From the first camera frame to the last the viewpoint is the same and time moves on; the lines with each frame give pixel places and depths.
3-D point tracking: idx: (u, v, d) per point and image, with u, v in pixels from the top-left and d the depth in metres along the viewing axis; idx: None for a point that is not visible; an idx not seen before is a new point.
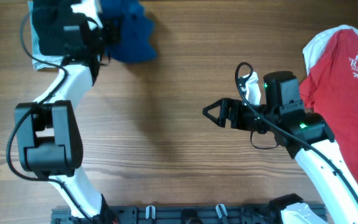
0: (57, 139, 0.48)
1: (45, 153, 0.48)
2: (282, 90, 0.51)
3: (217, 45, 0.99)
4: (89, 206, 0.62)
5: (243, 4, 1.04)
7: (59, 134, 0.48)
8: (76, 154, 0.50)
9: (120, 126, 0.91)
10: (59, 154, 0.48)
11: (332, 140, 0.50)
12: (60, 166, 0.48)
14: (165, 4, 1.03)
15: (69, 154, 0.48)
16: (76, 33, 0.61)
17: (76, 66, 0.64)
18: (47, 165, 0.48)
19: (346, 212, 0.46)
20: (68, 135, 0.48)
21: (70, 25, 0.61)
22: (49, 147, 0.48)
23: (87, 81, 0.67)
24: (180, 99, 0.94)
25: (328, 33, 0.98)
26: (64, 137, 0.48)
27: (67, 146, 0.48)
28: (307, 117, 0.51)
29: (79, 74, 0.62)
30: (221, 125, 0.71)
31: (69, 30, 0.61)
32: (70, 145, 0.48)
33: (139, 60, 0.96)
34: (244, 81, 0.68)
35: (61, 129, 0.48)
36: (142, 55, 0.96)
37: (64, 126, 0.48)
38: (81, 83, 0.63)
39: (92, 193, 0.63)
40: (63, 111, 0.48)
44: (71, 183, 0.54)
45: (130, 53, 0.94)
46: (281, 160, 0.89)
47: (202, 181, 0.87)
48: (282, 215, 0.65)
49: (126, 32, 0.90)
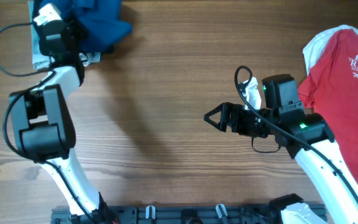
0: (50, 119, 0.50)
1: (40, 134, 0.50)
2: (280, 91, 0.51)
3: (217, 45, 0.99)
4: (87, 199, 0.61)
5: (243, 4, 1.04)
7: (51, 113, 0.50)
8: (69, 134, 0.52)
9: (120, 126, 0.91)
10: (54, 134, 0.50)
11: (332, 140, 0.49)
12: (56, 145, 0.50)
14: (164, 4, 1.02)
15: (63, 133, 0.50)
16: (59, 42, 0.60)
17: (62, 68, 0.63)
18: (42, 147, 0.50)
19: (346, 212, 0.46)
20: (59, 116, 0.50)
21: (52, 34, 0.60)
22: (43, 129, 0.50)
23: (76, 80, 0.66)
24: (181, 99, 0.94)
25: (328, 33, 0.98)
26: (56, 117, 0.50)
27: (59, 126, 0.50)
28: (307, 117, 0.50)
29: (68, 72, 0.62)
30: (222, 129, 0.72)
31: (52, 39, 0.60)
32: (63, 124, 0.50)
33: (117, 37, 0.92)
34: (244, 86, 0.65)
35: (53, 110, 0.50)
36: (117, 33, 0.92)
37: (56, 107, 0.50)
38: (70, 81, 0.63)
39: (89, 186, 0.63)
40: (53, 94, 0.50)
44: (66, 167, 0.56)
45: (101, 37, 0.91)
46: (281, 160, 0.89)
47: (202, 181, 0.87)
48: (282, 215, 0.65)
49: (88, 21, 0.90)
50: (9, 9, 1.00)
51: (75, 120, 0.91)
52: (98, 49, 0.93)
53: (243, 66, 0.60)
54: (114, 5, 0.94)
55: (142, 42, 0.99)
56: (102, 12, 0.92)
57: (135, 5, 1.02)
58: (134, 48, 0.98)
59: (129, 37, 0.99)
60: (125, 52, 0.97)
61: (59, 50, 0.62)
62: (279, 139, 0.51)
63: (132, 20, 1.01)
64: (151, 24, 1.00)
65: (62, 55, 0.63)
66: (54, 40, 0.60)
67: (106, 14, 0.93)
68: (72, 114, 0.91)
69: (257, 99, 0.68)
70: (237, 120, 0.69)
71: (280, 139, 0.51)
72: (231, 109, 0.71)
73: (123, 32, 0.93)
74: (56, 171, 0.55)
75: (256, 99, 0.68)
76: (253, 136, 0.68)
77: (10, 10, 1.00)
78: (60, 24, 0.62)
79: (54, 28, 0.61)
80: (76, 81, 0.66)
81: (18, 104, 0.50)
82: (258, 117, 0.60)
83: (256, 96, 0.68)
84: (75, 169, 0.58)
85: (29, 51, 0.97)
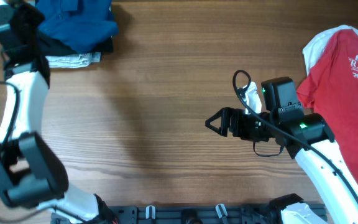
0: (33, 171, 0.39)
1: (24, 191, 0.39)
2: (279, 93, 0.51)
3: (217, 45, 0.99)
4: (87, 213, 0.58)
5: (243, 4, 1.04)
7: (33, 166, 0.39)
8: (61, 178, 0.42)
9: (119, 126, 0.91)
10: (42, 188, 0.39)
11: (332, 140, 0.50)
12: (46, 196, 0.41)
14: (164, 4, 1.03)
15: (54, 183, 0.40)
16: (10, 35, 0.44)
17: (23, 73, 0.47)
18: (32, 200, 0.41)
19: (347, 212, 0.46)
20: (45, 165, 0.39)
21: None
22: (28, 183, 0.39)
23: (44, 86, 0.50)
24: (181, 99, 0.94)
25: (328, 33, 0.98)
26: (40, 169, 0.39)
27: (48, 178, 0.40)
28: (307, 117, 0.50)
29: (35, 83, 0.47)
30: (222, 134, 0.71)
31: None
32: (51, 174, 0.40)
33: (104, 35, 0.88)
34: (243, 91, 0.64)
35: (36, 163, 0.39)
36: (104, 31, 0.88)
37: (36, 155, 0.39)
38: (38, 93, 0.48)
39: (88, 199, 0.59)
40: (33, 144, 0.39)
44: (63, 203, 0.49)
45: (87, 37, 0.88)
46: (281, 160, 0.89)
47: (202, 181, 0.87)
48: (282, 215, 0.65)
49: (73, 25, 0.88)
50: None
51: (75, 120, 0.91)
52: (81, 50, 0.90)
53: (240, 71, 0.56)
54: (102, 7, 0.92)
55: (142, 42, 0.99)
56: (88, 15, 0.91)
57: (135, 6, 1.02)
58: (134, 48, 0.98)
59: (129, 37, 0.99)
60: (125, 52, 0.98)
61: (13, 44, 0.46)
62: (280, 139, 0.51)
63: (132, 21, 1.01)
64: (151, 24, 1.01)
65: (16, 51, 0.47)
66: (2, 33, 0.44)
67: (93, 16, 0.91)
68: (71, 114, 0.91)
69: (257, 102, 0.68)
70: (237, 124, 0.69)
71: (280, 139, 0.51)
72: (230, 113, 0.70)
73: (108, 30, 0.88)
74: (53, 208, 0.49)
75: (257, 103, 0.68)
76: (253, 141, 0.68)
77: None
78: (9, 12, 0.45)
79: (2, 16, 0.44)
80: (45, 87, 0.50)
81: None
82: (259, 121, 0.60)
83: (255, 100, 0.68)
84: (71, 197, 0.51)
85: None
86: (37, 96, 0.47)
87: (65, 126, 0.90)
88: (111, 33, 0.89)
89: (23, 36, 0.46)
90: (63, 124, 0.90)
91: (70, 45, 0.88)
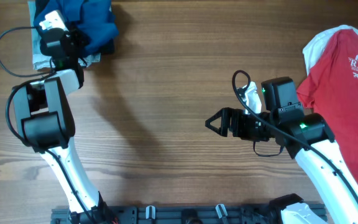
0: (50, 108, 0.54)
1: (40, 123, 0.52)
2: (279, 93, 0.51)
3: (217, 45, 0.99)
4: (86, 193, 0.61)
5: (244, 4, 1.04)
7: (51, 104, 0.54)
8: (68, 124, 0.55)
9: (119, 126, 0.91)
10: (53, 122, 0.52)
11: (332, 140, 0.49)
12: (55, 135, 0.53)
14: (164, 4, 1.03)
15: (62, 121, 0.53)
16: (58, 47, 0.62)
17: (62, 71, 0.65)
18: (41, 135, 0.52)
19: (347, 212, 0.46)
20: (59, 104, 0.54)
21: (51, 40, 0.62)
22: (43, 117, 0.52)
23: (75, 83, 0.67)
24: (181, 99, 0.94)
25: (328, 33, 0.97)
26: (55, 106, 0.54)
27: (59, 114, 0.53)
28: (306, 117, 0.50)
29: (68, 73, 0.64)
30: (223, 135, 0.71)
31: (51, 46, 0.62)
32: (61, 111, 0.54)
33: (104, 38, 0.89)
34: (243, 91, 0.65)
35: (54, 101, 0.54)
36: (105, 34, 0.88)
37: (56, 96, 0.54)
38: (69, 83, 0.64)
39: (89, 185, 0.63)
40: (54, 84, 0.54)
44: (66, 158, 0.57)
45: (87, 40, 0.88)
46: (281, 160, 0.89)
47: (202, 181, 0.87)
48: (282, 215, 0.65)
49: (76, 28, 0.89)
50: (9, 10, 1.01)
51: (74, 120, 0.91)
52: (84, 55, 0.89)
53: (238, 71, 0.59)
54: (102, 10, 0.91)
55: (142, 42, 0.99)
56: (91, 18, 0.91)
57: (135, 5, 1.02)
58: (134, 48, 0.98)
59: (129, 37, 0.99)
60: (125, 52, 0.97)
61: (59, 55, 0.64)
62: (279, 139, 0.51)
63: (131, 20, 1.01)
64: (151, 24, 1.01)
65: (62, 61, 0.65)
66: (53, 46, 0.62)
67: (93, 20, 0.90)
68: (71, 114, 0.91)
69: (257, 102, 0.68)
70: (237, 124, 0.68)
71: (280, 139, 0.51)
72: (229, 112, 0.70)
73: (108, 32, 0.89)
74: (56, 161, 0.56)
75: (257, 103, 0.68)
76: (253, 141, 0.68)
77: (10, 10, 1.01)
78: (58, 32, 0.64)
79: (54, 35, 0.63)
80: (75, 84, 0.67)
81: (22, 95, 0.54)
82: (259, 121, 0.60)
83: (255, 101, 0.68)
84: (74, 162, 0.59)
85: (29, 51, 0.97)
86: (68, 84, 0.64)
87: None
88: (112, 35, 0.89)
89: (65, 49, 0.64)
90: None
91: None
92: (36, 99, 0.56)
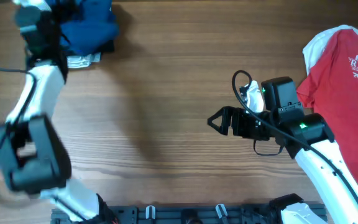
0: (39, 152, 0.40)
1: (28, 172, 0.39)
2: (279, 92, 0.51)
3: (217, 45, 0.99)
4: (87, 210, 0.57)
5: (243, 4, 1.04)
7: (40, 147, 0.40)
8: (62, 165, 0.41)
9: (120, 126, 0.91)
10: (44, 171, 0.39)
11: (332, 140, 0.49)
12: (48, 183, 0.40)
14: (164, 4, 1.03)
15: (56, 165, 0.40)
16: (34, 34, 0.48)
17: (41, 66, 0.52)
18: (33, 186, 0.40)
19: (347, 213, 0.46)
20: (51, 148, 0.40)
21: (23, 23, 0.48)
22: (33, 165, 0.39)
23: (60, 79, 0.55)
24: (181, 99, 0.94)
25: (328, 33, 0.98)
26: (45, 150, 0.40)
27: (53, 160, 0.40)
28: (307, 117, 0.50)
29: (52, 74, 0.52)
30: (223, 132, 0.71)
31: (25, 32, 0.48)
32: (55, 155, 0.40)
33: (104, 38, 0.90)
34: (245, 89, 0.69)
35: (43, 144, 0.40)
36: (105, 34, 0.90)
37: (43, 135, 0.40)
38: (54, 86, 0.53)
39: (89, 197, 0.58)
40: (41, 125, 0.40)
44: (64, 194, 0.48)
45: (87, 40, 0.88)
46: (281, 160, 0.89)
47: (202, 181, 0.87)
48: (282, 215, 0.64)
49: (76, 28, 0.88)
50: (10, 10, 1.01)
51: (74, 119, 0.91)
52: (84, 53, 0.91)
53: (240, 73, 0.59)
54: (102, 9, 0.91)
55: (142, 42, 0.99)
56: (90, 17, 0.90)
57: (135, 5, 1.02)
58: (134, 48, 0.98)
59: (129, 37, 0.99)
60: (125, 52, 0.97)
61: (37, 43, 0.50)
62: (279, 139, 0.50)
63: (132, 20, 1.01)
64: (151, 24, 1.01)
65: (39, 49, 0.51)
66: (28, 33, 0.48)
67: (93, 19, 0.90)
68: (71, 114, 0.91)
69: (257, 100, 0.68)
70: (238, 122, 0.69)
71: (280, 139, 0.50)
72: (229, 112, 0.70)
73: (108, 32, 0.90)
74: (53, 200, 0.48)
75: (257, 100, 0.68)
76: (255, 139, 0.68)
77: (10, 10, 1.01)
78: (35, 12, 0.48)
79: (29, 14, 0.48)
80: (60, 83, 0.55)
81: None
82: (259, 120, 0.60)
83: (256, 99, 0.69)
84: (74, 192, 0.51)
85: None
86: (53, 89, 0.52)
87: (65, 126, 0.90)
88: (112, 35, 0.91)
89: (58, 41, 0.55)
90: (62, 124, 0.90)
91: (73, 50, 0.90)
92: (18, 139, 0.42)
